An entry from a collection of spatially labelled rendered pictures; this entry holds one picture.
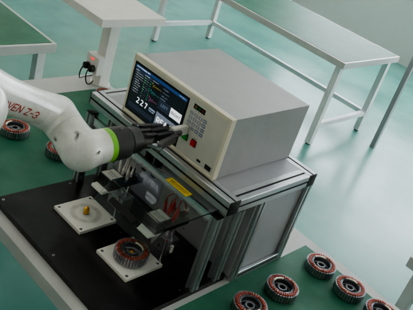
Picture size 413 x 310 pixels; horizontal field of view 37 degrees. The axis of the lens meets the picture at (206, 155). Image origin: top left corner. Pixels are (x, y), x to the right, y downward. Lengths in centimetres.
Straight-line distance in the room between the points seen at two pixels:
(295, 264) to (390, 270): 175
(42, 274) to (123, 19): 117
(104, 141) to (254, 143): 51
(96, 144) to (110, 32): 144
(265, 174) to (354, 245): 212
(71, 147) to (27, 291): 146
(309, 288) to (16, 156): 116
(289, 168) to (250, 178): 19
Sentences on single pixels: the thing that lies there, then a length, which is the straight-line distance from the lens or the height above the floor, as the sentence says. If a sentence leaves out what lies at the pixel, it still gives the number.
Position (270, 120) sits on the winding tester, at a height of 129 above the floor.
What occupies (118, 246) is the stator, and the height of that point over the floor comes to 82.
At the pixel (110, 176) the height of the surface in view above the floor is 92.
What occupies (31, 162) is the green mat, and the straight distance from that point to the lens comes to 235.
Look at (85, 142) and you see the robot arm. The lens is 153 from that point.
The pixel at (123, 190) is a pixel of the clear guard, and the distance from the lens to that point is 172.
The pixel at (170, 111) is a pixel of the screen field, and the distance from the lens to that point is 186.
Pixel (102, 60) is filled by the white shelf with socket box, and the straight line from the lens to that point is 296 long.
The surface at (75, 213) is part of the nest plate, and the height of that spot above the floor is 78.
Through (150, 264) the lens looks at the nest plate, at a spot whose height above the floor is 78.
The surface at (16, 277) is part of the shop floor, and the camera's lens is 296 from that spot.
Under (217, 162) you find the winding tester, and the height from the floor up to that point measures 118.
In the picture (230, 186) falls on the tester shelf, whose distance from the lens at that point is 179.
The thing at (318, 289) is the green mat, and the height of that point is 75.
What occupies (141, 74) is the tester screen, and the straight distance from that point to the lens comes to 195.
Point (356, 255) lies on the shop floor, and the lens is 390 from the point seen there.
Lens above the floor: 201
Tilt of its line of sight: 28 degrees down
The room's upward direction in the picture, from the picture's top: 19 degrees clockwise
